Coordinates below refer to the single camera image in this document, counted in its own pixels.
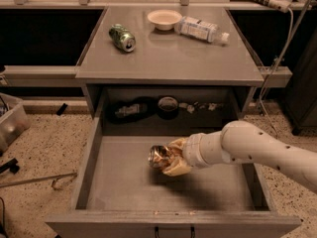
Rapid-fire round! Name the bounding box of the open grey top drawer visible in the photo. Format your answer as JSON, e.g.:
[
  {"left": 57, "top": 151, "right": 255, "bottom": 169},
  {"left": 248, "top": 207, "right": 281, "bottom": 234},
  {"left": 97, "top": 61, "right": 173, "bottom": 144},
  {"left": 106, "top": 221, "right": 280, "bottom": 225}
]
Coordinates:
[{"left": 46, "top": 117, "right": 300, "bottom": 238}]

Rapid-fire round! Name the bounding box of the black tape roll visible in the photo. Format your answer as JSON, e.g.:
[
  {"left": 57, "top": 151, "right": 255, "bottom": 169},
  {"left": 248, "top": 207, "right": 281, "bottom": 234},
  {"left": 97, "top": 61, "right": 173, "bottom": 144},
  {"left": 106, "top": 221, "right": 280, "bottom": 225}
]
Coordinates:
[{"left": 158, "top": 96, "right": 178, "bottom": 120}]

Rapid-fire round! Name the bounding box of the white cable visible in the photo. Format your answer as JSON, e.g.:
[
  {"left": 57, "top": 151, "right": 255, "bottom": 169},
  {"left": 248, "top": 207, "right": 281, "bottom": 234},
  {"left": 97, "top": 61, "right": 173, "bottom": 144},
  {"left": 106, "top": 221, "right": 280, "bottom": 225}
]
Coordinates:
[{"left": 256, "top": 0, "right": 317, "bottom": 137}]

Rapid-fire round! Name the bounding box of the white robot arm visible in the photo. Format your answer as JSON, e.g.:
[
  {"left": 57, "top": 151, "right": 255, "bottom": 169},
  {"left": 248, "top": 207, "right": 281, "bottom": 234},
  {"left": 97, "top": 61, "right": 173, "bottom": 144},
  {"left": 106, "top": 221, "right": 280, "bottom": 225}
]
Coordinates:
[{"left": 162, "top": 121, "right": 317, "bottom": 193}]

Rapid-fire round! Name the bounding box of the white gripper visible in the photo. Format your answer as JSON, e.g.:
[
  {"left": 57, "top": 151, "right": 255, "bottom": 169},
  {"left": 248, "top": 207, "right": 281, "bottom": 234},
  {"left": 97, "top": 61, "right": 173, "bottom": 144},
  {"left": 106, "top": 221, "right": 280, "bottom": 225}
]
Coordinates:
[{"left": 162, "top": 133, "right": 210, "bottom": 177}]

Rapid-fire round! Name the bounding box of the black cable bundle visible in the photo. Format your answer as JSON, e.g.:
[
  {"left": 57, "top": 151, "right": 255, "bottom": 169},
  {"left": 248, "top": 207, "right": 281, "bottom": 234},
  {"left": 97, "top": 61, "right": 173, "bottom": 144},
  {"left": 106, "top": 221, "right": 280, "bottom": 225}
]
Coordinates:
[{"left": 105, "top": 96, "right": 157, "bottom": 125}]

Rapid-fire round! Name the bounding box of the grey cabinet with drawer opening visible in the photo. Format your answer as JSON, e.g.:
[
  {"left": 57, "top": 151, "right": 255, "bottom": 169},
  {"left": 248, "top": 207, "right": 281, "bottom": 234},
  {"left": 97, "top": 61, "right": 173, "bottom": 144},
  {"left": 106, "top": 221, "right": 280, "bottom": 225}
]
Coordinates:
[{"left": 76, "top": 5, "right": 264, "bottom": 136}]

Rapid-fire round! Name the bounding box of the white paper bowl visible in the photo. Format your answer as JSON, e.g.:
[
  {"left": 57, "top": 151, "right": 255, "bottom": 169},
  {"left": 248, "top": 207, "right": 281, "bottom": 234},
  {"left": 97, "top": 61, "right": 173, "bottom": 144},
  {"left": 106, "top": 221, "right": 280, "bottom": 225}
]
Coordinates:
[{"left": 148, "top": 10, "right": 182, "bottom": 31}]

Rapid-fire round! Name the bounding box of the green soda can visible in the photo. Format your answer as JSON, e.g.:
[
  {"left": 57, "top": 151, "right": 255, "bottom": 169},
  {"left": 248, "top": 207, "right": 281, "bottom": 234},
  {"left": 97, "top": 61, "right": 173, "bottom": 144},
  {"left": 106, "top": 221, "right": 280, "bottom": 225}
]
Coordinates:
[{"left": 108, "top": 24, "right": 136, "bottom": 53}]

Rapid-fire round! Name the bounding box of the clear plastic storage bin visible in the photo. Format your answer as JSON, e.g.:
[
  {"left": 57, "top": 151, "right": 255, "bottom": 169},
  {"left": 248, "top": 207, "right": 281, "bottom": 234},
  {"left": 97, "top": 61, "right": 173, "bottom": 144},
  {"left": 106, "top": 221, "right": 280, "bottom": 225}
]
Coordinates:
[{"left": 0, "top": 93, "right": 31, "bottom": 154}]

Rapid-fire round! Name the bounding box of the black object on floor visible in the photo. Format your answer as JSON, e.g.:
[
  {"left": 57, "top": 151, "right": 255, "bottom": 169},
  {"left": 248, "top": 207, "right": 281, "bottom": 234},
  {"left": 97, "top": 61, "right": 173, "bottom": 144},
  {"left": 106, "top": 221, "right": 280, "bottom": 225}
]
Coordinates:
[{"left": 0, "top": 159, "right": 20, "bottom": 174}]

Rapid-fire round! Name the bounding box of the crushed orange soda can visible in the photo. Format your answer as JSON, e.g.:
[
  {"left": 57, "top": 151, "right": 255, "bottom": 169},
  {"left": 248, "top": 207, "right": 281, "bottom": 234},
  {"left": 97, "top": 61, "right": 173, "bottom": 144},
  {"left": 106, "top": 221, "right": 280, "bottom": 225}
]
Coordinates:
[{"left": 148, "top": 145, "right": 174, "bottom": 171}]

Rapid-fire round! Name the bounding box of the clear plastic water bottle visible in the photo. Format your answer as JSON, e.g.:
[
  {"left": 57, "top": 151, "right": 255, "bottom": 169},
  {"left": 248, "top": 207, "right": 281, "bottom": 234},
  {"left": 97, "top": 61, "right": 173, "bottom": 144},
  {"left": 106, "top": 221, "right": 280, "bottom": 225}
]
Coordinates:
[{"left": 174, "top": 16, "right": 230, "bottom": 45}]

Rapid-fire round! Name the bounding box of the metal rod tool on floor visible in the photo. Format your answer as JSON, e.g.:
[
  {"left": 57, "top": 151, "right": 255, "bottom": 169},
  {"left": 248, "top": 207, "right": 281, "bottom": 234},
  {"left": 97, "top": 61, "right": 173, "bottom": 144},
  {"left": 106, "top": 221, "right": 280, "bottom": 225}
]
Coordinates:
[{"left": 0, "top": 173, "right": 77, "bottom": 189}]

